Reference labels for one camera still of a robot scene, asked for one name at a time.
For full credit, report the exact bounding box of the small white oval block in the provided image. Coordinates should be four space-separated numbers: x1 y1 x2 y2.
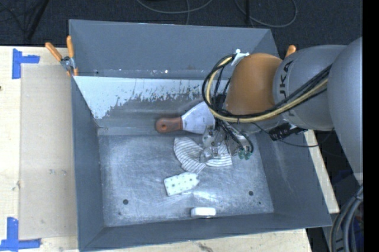
189 206 217 219

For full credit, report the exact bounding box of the white dotted flat sponge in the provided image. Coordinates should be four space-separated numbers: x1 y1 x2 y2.
163 172 200 197

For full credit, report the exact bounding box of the red-brown handled white scraper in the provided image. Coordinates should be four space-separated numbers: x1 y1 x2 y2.
155 101 217 135

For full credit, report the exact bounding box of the grey metal bin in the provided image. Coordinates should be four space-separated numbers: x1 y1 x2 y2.
68 19 334 251

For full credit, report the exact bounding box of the pale wood flat board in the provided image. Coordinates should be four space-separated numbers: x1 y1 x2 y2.
18 63 78 240

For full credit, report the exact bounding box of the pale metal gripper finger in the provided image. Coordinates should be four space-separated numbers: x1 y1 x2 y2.
199 144 223 164
202 125 222 146

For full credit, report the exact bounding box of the white striped cloth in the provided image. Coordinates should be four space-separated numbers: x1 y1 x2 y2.
172 137 234 175

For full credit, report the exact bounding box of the black cylinder on white bracket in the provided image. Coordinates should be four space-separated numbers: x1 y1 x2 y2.
268 122 308 141

